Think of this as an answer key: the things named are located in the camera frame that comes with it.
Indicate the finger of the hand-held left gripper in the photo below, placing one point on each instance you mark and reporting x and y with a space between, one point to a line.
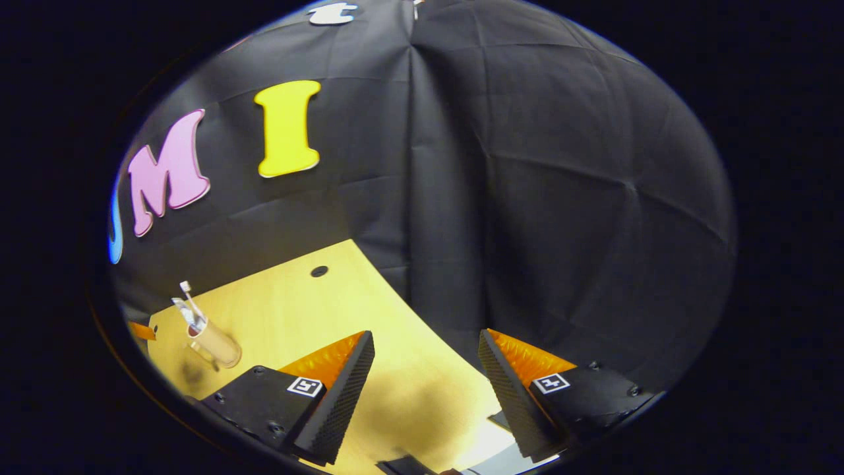
142 331

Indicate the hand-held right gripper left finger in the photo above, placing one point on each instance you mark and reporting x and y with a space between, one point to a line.
339 396

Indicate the white toothpaste tube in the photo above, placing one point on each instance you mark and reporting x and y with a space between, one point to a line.
184 313

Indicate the black backdrop cloth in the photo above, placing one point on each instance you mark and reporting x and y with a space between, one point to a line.
527 198

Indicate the pale pink toothbrush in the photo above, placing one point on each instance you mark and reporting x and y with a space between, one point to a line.
191 300

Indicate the beige cup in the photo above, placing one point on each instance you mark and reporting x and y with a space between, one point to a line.
221 346

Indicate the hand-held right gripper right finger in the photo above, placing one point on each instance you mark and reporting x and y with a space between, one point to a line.
508 396

